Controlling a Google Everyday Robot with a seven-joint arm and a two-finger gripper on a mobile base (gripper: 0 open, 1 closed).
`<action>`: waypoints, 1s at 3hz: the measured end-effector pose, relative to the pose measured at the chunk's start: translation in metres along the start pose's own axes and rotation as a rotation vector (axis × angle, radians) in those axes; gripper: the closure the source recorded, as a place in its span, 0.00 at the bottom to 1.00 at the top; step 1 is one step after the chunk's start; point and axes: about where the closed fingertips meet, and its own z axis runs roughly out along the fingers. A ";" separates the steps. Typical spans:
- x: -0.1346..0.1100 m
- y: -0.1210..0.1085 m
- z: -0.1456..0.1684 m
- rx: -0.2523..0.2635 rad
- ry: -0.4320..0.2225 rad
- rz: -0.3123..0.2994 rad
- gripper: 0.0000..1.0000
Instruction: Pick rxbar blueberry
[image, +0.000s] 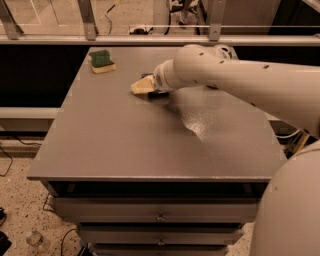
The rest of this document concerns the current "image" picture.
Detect dark blue rxbar wrapper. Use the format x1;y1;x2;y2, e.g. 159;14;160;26
141;73;169;99

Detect green and yellow sponge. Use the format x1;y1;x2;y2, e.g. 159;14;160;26
89;50;116;74

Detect grey drawer cabinet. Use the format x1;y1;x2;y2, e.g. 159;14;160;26
27;46;288;256

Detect bottom grey drawer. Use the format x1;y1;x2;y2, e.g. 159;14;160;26
95;244;228;256

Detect grey drawer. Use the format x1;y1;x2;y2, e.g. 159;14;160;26
95;244;228;256
52;198;257;223
78;225;244;246

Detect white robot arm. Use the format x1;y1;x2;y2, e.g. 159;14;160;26
131;44;320;256

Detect black cable near drawers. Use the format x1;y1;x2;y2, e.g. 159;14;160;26
59;227;78;256

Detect green soda can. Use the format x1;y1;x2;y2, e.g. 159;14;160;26
214;44;232;59

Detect metal guard railing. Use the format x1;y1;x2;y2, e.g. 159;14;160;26
0;0;320;46

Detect wooden frame stand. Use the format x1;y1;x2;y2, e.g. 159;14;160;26
289;133;310;156

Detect top grey drawer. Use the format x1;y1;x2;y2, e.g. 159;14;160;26
52;198;257;223

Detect middle grey drawer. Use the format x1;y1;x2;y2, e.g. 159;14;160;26
78;225;244;246

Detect black floor cable left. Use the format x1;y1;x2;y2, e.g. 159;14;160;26
0;125;43;178

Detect clear plastic water bottle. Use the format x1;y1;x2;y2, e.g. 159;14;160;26
26;230;50;252

